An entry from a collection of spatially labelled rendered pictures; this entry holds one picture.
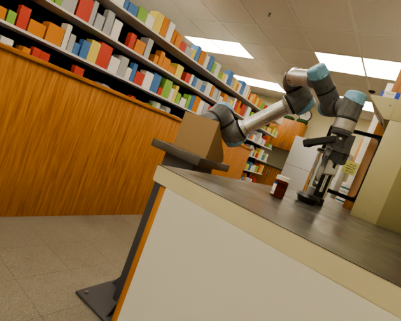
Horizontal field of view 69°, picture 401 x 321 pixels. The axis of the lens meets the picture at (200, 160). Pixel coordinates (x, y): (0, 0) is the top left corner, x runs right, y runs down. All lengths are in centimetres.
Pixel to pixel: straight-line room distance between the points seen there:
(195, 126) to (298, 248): 110
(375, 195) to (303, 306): 106
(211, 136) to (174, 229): 87
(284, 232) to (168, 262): 27
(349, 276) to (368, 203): 105
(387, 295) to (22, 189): 232
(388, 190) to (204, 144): 87
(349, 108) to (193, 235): 79
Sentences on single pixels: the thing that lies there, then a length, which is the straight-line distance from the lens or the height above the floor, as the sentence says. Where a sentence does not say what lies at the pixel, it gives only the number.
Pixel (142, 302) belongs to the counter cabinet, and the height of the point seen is 64.
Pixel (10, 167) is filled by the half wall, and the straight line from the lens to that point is 240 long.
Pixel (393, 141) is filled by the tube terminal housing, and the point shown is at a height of 132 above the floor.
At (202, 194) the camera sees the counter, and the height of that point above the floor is 92.
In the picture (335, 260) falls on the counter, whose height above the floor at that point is 93.
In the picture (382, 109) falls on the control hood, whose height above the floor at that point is 145.
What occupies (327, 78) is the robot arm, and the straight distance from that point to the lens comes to 124.
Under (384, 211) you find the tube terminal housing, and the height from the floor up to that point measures 101.
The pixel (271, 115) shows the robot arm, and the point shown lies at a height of 127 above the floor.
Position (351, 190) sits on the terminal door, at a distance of 187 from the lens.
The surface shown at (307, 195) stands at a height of 97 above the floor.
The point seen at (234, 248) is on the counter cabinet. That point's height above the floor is 86.
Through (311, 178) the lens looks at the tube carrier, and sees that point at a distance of 129.
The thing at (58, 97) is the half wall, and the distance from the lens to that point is 238.
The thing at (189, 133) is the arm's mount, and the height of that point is 103.
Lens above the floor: 104
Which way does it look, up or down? 5 degrees down
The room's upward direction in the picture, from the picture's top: 21 degrees clockwise
